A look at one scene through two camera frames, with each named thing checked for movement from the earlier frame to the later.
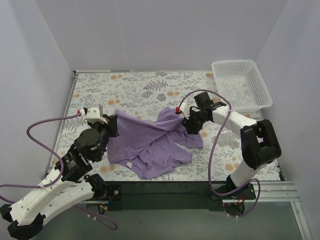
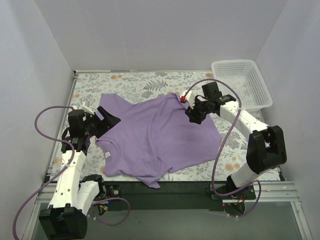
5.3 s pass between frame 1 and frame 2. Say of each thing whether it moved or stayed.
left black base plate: stayed
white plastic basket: stayed
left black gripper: moved
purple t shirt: moved
